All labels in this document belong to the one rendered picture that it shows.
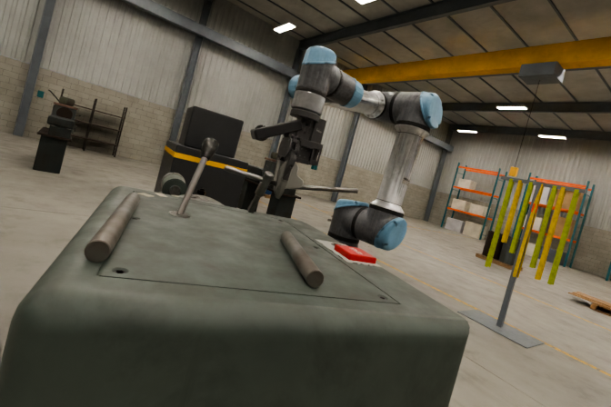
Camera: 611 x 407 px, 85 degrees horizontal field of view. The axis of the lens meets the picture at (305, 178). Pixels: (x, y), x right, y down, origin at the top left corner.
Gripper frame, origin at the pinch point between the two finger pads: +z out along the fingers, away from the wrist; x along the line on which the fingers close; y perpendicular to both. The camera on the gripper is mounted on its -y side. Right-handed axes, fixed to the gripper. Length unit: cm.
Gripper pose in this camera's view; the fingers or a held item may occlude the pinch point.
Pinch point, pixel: (275, 192)
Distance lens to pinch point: 80.1
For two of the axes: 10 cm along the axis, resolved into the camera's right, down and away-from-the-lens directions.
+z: -2.6, 9.7, 0.3
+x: -4.0, -1.3, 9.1
